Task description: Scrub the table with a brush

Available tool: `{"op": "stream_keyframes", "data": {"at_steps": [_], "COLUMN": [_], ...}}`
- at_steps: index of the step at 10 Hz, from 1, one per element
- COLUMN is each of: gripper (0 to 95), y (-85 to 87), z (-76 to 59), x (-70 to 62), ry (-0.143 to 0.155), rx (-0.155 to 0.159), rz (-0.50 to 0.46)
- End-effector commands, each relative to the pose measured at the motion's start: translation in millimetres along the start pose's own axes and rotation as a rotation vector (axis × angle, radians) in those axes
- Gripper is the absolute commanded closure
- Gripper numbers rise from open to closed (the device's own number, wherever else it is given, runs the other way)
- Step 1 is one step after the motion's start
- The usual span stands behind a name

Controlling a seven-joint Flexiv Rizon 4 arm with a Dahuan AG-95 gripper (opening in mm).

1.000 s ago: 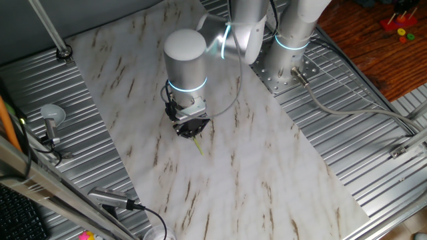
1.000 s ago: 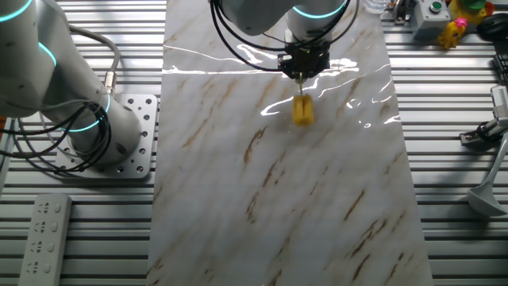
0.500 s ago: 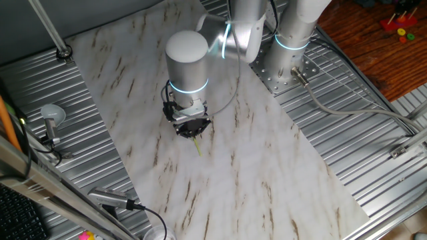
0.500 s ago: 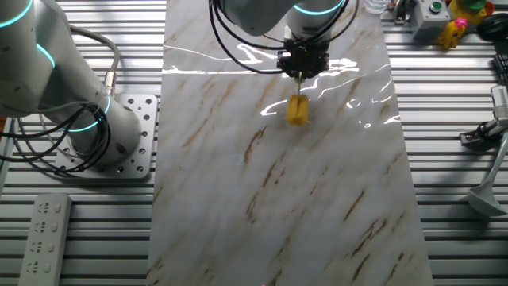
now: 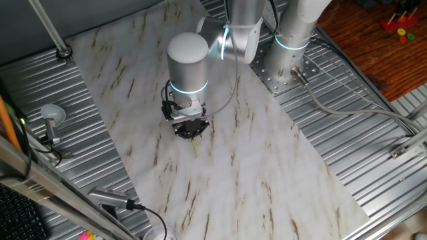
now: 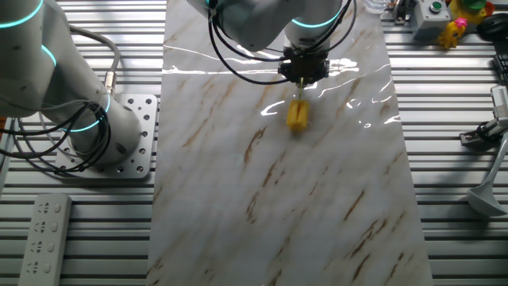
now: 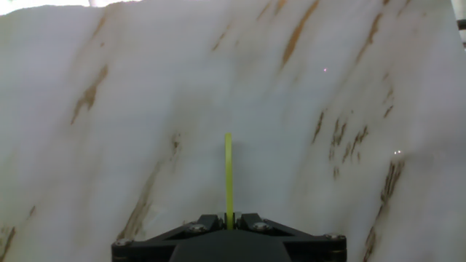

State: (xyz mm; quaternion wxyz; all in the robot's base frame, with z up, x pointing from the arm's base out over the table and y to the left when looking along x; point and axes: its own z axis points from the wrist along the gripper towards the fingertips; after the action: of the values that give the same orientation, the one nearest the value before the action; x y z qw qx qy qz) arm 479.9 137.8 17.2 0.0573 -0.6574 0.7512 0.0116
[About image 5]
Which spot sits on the aluminium corner bracket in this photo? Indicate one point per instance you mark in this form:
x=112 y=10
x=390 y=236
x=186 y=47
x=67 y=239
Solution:
x=397 y=152

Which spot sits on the pink and yellow toy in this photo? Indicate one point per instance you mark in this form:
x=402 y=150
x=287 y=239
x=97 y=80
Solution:
x=86 y=236

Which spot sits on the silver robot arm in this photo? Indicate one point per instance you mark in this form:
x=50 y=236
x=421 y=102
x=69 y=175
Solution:
x=187 y=66

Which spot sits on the silver depth camera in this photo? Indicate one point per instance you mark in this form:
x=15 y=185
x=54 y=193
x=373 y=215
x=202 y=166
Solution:
x=106 y=196

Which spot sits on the aluminium frame rail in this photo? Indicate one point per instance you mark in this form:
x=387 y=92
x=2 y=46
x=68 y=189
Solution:
x=418 y=111
x=417 y=138

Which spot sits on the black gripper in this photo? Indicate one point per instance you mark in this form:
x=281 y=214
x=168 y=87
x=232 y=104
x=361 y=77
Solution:
x=191 y=126

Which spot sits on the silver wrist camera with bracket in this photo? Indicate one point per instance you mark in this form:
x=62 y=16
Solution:
x=187 y=114

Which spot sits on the clear plastic cup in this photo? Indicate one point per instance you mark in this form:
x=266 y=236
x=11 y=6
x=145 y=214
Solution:
x=160 y=235

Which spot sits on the white marble pattern mat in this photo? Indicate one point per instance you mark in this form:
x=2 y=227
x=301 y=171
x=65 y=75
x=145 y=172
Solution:
x=253 y=186

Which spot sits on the white power strip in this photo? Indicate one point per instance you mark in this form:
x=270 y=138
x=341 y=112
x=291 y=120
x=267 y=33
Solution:
x=268 y=18

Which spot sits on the aluminium pole with foot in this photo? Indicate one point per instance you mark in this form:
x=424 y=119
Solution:
x=46 y=23

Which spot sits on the orange stick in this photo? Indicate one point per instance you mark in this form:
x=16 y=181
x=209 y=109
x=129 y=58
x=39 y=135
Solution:
x=6 y=123

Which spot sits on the black keyboard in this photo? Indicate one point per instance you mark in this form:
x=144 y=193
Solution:
x=16 y=216

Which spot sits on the aluminium frame beam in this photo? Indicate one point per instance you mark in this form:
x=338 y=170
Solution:
x=50 y=186

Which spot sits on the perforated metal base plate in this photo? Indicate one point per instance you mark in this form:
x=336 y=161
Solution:
x=267 y=76

